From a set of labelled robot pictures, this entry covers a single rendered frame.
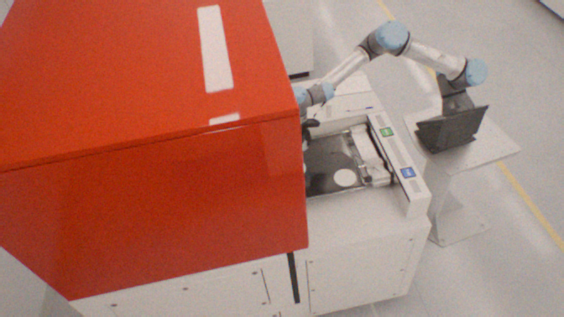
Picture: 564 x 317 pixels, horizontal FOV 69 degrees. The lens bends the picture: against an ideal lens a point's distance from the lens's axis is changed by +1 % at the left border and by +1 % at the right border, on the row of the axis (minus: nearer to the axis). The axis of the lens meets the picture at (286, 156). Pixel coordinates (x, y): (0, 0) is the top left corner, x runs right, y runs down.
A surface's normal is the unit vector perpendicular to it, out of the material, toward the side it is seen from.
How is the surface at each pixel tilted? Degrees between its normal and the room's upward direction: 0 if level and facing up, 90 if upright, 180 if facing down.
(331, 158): 0
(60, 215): 90
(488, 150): 0
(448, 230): 0
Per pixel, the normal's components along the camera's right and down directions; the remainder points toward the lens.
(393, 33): 0.11, -0.04
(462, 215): -0.07, -0.66
